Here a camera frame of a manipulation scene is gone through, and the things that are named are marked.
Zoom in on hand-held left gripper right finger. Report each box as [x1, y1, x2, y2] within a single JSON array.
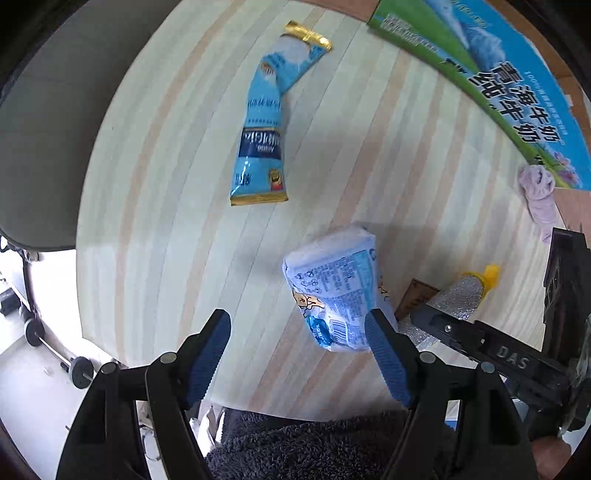
[[365, 308, 539, 480]]

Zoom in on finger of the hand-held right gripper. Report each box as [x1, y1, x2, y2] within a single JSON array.
[[409, 302, 498, 366], [542, 227, 591, 365]]

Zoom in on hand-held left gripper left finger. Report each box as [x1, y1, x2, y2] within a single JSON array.
[[55, 308, 232, 480]]

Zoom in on silver sponge with yellow end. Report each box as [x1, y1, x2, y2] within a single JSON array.
[[396, 264, 502, 352]]

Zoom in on white blue tissue pack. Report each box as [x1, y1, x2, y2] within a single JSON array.
[[283, 222, 399, 354]]

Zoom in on person's right hand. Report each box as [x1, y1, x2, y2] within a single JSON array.
[[531, 435, 575, 480]]

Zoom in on brown paper tag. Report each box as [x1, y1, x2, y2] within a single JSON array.
[[394, 278, 440, 322]]

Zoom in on light purple sock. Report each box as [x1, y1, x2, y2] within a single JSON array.
[[517, 164, 558, 244]]

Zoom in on grey fluffy towel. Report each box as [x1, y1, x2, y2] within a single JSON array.
[[205, 407, 457, 480]]

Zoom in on black dumbbell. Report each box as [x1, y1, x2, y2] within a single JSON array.
[[21, 318, 94, 389]]

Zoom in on printed cardboard box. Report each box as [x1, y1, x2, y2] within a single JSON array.
[[295, 0, 591, 234]]

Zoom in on blue snack packet gold ends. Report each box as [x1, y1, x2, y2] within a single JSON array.
[[230, 21, 333, 207]]

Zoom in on grey upholstered chair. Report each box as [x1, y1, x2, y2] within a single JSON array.
[[0, 0, 183, 253]]

